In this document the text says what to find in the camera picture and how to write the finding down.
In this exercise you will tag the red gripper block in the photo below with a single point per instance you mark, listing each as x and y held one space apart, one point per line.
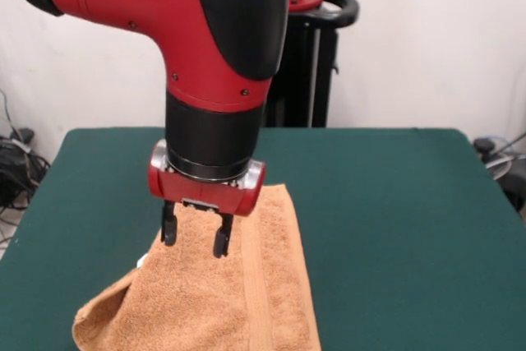
197 195

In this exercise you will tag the tan terry towel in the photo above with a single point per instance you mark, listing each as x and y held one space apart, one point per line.
230 285

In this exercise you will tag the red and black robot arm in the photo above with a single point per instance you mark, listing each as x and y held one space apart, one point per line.
164 18

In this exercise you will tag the dark green table cloth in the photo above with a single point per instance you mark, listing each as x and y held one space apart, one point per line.
390 244

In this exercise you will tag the round black base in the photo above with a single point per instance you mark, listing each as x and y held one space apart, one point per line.
513 186

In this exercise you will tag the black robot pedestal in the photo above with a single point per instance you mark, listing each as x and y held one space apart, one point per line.
312 79

